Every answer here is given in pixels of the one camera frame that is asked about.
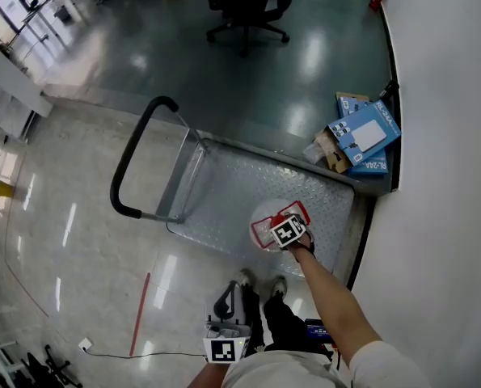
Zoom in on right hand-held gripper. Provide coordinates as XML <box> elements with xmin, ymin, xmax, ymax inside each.
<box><xmin>269</xmin><ymin>213</ymin><xmax>316</xmax><ymax>255</ymax></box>

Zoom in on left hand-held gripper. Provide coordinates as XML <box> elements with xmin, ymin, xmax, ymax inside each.
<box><xmin>202</xmin><ymin>280</ymin><xmax>252</xmax><ymax>365</ymax></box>

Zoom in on clear water jug red label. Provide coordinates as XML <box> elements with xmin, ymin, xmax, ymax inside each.
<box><xmin>250</xmin><ymin>199</ymin><xmax>312</xmax><ymax>255</ymax></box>

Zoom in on metal platform cart black handle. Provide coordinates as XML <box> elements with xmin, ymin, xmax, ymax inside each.
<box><xmin>109</xmin><ymin>95</ymin><xmax>357</xmax><ymax>279</ymax></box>

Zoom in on person's left forearm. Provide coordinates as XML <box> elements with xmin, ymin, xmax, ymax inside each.
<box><xmin>187</xmin><ymin>361</ymin><xmax>230</xmax><ymax>388</ymax></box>

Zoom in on person's right forearm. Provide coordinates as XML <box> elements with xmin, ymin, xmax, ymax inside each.
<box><xmin>291</xmin><ymin>245</ymin><xmax>385</xmax><ymax>373</ymax></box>

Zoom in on person's left leg black trousers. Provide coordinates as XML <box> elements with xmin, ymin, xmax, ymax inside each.
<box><xmin>239</xmin><ymin>284</ymin><xmax>266</xmax><ymax>352</ymax></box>

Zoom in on person's leg black trousers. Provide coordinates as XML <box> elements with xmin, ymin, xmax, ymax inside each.
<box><xmin>263</xmin><ymin>295</ymin><xmax>310</xmax><ymax>354</ymax></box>
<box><xmin>239</xmin><ymin>284</ymin><xmax>266</xmax><ymax>352</ymax></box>

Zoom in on person's left white shoe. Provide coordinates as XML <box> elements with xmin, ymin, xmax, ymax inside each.
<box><xmin>238</xmin><ymin>268</ymin><xmax>257</xmax><ymax>288</ymax></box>

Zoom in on person's white shoe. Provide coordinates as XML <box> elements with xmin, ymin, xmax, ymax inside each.
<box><xmin>270</xmin><ymin>276</ymin><xmax>288</xmax><ymax>299</ymax></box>
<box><xmin>238</xmin><ymin>268</ymin><xmax>257</xmax><ymax>288</ymax></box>

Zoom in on person's right white shoe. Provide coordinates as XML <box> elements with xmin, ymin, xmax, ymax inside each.
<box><xmin>270</xmin><ymin>276</ymin><xmax>288</xmax><ymax>299</ymax></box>

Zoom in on person's right leg black trousers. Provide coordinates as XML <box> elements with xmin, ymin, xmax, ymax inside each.
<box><xmin>263</xmin><ymin>295</ymin><xmax>310</xmax><ymax>354</ymax></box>

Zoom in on clear plastic bag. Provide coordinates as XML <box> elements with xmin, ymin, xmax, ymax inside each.
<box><xmin>302</xmin><ymin>141</ymin><xmax>327</xmax><ymax>163</ymax></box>

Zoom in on person's white shirt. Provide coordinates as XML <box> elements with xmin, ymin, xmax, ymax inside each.
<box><xmin>219</xmin><ymin>339</ymin><xmax>431</xmax><ymax>388</ymax></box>

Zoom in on blue device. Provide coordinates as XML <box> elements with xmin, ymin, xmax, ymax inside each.
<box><xmin>304</xmin><ymin>318</ymin><xmax>335</xmax><ymax>344</ymax></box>

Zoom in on red strip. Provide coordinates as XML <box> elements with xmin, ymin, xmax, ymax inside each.
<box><xmin>129</xmin><ymin>272</ymin><xmax>151</xmax><ymax>357</ymax></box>

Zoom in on brown cardboard piece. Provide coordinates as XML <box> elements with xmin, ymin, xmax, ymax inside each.
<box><xmin>314</xmin><ymin>129</ymin><xmax>350</xmax><ymax>175</ymax></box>

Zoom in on small black tool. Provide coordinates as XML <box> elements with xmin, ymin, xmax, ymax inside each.
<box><xmin>378</xmin><ymin>79</ymin><xmax>400</xmax><ymax>99</ymax></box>

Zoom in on black chair base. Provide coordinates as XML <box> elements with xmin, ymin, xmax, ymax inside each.
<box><xmin>21</xmin><ymin>344</ymin><xmax>83</xmax><ymax>388</ymax></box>

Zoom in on white partition counter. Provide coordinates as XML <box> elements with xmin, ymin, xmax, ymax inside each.
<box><xmin>0</xmin><ymin>34</ymin><xmax>54</xmax><ymax>119</ymax></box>

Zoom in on grey bin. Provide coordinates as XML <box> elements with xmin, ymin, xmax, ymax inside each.
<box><xmin>53</xmin><ymin>5</ymin><xmax>73</xmax><ymax>24</ymax></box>

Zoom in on white desk row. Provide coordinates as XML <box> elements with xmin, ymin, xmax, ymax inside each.
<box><xmin>20</xmin><ymin>0</ymin><xmax>100</xmax><ymax>49</ymax></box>

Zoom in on black cable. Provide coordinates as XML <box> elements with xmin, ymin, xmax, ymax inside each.
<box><xmin>84</xmin><ymin>347</ymin><xmax>209</xmax><ymax>359</ymax></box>

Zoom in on thin orange cable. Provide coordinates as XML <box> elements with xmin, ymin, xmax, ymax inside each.
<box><xmin>4</xmin><ymin>198</ymin><xmax>50</xmax><ymax>318</ymax></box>

